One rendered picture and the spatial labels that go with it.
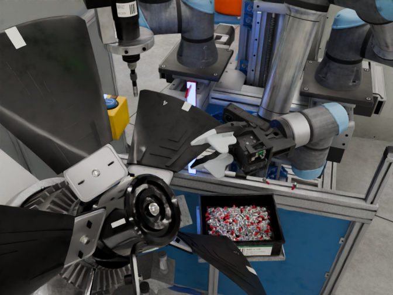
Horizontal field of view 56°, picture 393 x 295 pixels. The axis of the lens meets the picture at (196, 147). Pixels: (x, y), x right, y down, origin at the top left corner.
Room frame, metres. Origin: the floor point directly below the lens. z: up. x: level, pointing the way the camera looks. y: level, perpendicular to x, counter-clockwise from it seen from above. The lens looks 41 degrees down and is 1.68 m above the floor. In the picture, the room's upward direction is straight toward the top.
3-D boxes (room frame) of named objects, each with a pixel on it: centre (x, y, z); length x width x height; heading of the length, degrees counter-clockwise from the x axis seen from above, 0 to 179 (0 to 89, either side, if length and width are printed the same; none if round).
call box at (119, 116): (0.90, 0.30, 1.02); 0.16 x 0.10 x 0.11; 77
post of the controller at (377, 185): (0.71, -0.51, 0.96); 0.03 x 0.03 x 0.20; 77
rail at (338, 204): (0.81, -0.09, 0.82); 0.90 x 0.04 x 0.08; 77
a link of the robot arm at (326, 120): (0.66, -0.28, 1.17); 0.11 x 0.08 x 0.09; 114
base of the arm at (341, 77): (1.09, -0.47, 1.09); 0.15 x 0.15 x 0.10
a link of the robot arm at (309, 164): (0.68, -0.26, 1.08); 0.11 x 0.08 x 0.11; 49
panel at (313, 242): (0.81, -0.09, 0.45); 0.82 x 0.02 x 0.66; 77
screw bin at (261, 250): (0.64, -0.12, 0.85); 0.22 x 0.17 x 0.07; 91
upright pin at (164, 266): (0.44, 0.07, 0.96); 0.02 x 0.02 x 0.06
